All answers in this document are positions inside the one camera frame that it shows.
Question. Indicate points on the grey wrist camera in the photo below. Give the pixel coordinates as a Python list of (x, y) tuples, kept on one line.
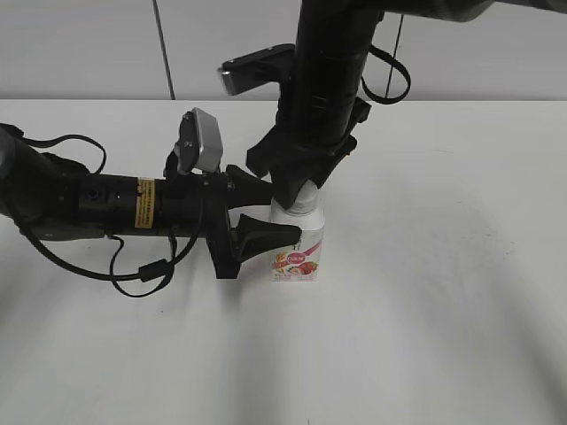
[(199, 145), (242, 74)]

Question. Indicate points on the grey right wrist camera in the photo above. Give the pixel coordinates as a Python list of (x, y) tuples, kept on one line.
[(242, 74)]

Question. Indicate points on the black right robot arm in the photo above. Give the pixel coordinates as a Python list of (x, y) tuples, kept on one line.
[(319, 77)]

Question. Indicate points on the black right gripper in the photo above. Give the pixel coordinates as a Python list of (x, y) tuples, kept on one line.
[(291, 160)]

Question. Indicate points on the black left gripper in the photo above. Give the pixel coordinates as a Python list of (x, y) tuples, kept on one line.
[(197, 206)]

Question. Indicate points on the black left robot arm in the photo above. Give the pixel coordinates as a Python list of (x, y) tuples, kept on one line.
[(56, 199)]

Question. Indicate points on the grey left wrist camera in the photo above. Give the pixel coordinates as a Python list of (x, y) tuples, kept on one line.
[(199, 145)]

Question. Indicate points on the white yogurt drink bottle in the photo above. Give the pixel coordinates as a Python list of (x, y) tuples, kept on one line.
[(300, 261)]

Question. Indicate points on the white ribbed screw cap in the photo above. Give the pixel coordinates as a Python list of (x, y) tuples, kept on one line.
[(306, 200)]

